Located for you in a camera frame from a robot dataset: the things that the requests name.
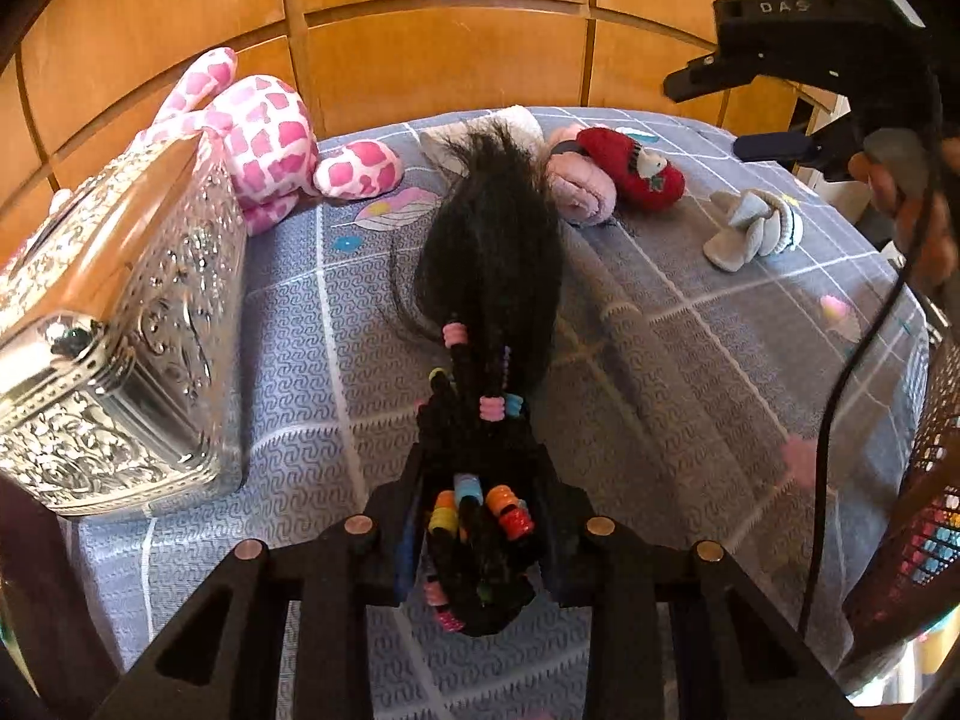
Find black cable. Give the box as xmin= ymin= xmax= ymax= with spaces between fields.
xmin=796 ymin=164 xmax=947 ymax=642

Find person's right hand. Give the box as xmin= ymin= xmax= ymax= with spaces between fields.
xmin=848 ymin=153 xmax=958 ymax=296

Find pink fluffy sock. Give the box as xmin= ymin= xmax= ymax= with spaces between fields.
xmin=545 ymin=124 xmax=617 ymax=227

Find red christmas sock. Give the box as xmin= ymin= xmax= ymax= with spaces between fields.
xmin=576 ymin=127 xmax=686 ymax=213

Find black hair bundle coloured ties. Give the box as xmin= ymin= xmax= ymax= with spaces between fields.
xmin=391 ymin=122 xmax=563 ymax=637

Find wooden headboard panelling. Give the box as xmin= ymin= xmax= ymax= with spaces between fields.
xmin=2 ymin=0 xmax=716 ymax=249

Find white folded cloth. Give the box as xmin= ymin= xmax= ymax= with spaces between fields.
xmin=416 ymin=104 xmax=548 ymax=178

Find grey checked table cloth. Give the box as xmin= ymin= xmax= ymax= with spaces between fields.
xmin=62 ymin=104 xmax=932 ymax=720

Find pink white spotted plush toy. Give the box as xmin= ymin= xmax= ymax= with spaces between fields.
xmin=130 ymin=47 xmax=404 ymax=236

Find grey sock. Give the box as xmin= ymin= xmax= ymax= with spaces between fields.
xmin=703 ymin=188 xmax=804 ymax=273

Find silver embossed tissue box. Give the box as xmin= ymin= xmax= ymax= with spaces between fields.
xmin=2 ymin=135 xmax=247 ymax=518

